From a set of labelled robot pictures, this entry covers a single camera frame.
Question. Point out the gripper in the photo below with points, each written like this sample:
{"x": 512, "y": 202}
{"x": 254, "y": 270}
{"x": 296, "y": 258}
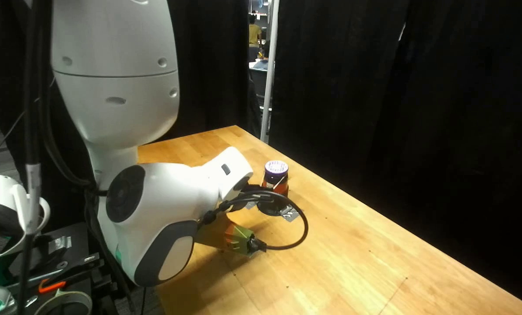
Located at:
{"x": 270, "y": 206}

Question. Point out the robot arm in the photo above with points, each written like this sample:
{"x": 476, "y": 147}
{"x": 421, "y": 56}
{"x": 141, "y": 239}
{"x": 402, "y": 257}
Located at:
{"x": 125, "y": 109}

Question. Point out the pale rubber band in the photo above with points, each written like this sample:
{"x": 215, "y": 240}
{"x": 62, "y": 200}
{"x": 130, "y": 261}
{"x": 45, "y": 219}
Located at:
{"x": 279, "y": 182}

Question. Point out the orange cup with purple end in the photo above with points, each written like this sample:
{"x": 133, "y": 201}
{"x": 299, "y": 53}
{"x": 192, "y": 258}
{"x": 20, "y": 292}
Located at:
{"x": 275, "y": 168}

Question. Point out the white pole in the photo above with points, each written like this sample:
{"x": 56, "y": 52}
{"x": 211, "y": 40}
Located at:
{"x": 269, "y": 65}

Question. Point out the person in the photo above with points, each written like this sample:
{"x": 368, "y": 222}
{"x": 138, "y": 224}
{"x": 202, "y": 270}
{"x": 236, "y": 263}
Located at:
{"x": 254, "y": 33}

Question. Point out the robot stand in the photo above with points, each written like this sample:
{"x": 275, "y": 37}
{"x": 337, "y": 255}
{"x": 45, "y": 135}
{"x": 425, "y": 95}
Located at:
{"x": 79, "y": 245}

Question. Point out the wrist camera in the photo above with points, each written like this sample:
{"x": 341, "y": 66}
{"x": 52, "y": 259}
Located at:
{"x": 240, "y": 239}

